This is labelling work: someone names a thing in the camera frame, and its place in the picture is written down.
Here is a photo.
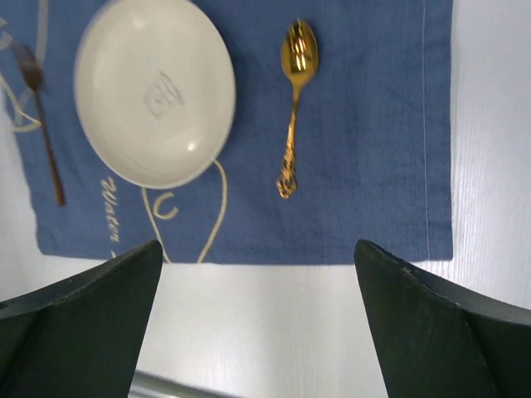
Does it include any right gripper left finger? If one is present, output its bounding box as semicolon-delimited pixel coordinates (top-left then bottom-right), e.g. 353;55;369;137
1;240;163;397

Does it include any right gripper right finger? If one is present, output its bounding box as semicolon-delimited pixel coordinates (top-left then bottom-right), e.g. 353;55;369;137
354;240;530;397

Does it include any blue fish placemat cloth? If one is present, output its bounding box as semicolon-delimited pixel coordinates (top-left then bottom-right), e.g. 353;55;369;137
1;1;453;265

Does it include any cream ceramic plate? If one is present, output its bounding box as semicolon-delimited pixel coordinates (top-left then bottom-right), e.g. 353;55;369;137
74;1;236;189

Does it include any brown fork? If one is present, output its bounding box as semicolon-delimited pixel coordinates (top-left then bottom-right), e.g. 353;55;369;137
10;43;66;206

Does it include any gold metal spoon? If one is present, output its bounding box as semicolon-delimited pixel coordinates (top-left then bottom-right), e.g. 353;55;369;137
276;19;319;199

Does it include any aluminium rail frame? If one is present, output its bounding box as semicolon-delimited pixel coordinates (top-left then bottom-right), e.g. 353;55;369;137
128;371;235;398

